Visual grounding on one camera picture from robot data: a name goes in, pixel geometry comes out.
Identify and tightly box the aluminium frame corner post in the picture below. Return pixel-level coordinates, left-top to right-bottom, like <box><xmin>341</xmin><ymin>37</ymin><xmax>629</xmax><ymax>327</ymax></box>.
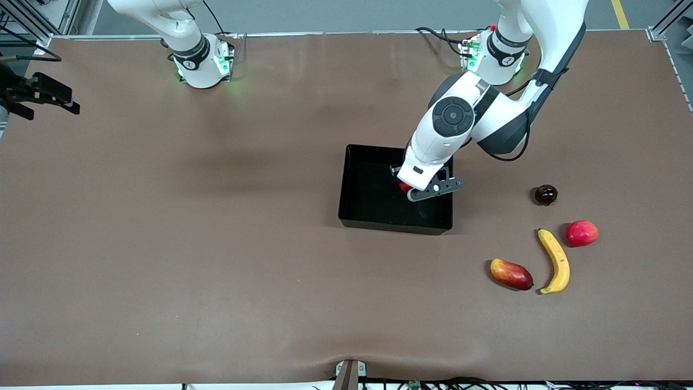
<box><xmin>647</xmin><ymin>0</ymin><xmax>693</xmax><ymax>112</ymax></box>

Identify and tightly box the red yellow mango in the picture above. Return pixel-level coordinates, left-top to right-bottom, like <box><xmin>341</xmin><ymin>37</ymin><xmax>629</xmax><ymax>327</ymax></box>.
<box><xmin>490</xmin><ymin>258</ymin><xmax>534</xmax><ymax>291</ymax></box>

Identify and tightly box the black right arm base cable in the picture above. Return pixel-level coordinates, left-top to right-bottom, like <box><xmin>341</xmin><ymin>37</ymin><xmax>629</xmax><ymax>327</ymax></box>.
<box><xmin>203</xmin><ymin>0</ymin><xmax>241</xmax><ymax>41</ymax></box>

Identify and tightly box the black arm base cable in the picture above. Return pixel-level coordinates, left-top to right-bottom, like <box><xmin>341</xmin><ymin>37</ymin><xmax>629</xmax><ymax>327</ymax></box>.
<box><xmin>203</xmin><ymin>0</ymin><xmax>241</xmax><ymax>41</ymax></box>
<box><xmin>416</xmin><ymin>26</ymin><xmax>477</xmax><ymax>55</ymax></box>

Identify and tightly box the aluminium frame with black bars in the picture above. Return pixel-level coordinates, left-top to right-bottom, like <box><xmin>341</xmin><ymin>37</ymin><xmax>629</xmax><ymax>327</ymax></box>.
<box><xmin>0</xmin><ymin>0</ymin><xmax>82</xmax><ymax>55</ymax></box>

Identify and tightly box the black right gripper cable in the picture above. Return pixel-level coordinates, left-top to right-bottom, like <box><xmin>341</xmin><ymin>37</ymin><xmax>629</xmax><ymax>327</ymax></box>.
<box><xmin>0</xmin><ymin>32</ymin><xmax>62</xmax><ymax>62</ymax></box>

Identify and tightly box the brown table cover sheet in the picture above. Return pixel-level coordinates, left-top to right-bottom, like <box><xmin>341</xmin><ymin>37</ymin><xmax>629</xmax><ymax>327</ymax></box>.
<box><xmin>0</xmin><ymin>30</ymin><xmax>693</xmax><ymax>386</ymax></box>

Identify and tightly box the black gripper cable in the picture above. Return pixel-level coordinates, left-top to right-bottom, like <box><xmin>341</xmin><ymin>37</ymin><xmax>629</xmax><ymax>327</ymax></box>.
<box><xmin>0</xmin><ymin>32</ymin><xmax>62</xmax><ymax>62</ymax></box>
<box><xmin>476</xmin><ymin>51</ymin><xmax>545</xmax><ymax>163</ymax></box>

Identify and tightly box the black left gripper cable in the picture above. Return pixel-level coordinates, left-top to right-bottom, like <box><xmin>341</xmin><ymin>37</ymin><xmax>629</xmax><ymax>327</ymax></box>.
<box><xmin>476</xmin><ymin>51</ymin><xmax>545</xmax><ymax>163</ymax></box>

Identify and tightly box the black plastic box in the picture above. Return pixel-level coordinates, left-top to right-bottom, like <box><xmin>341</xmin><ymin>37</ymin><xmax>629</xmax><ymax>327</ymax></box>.
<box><xmin>338</xmin><ymin>144</ymin><xmax>454</xmax><ymax>236</ymax></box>

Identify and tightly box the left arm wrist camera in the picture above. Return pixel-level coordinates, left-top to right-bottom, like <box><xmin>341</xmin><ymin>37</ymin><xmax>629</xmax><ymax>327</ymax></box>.
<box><xmin>407</xmin><ymin>176</ymin><xmax>465</xmax><ymax>202</ymax></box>

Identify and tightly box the yellow banana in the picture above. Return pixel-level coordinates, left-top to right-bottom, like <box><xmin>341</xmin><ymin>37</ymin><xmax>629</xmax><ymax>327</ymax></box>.
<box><xmin>537</xmin><ymin>229</ymin><xmax>571</xmax><ymax>295</ymax></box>

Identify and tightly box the round red fruit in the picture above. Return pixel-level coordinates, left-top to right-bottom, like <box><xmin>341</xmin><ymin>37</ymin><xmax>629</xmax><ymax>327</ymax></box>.
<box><xmin>566</xmin><ymin>219</ymin><xmax>599</xmax><ymax>248</ymax></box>

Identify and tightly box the black left arm base cable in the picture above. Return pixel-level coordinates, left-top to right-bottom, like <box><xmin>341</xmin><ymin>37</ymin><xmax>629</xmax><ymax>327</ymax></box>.
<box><xmin>416</xmin><ymin>26</ymin><xmax>477</xmax><ymax>55</ymax></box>

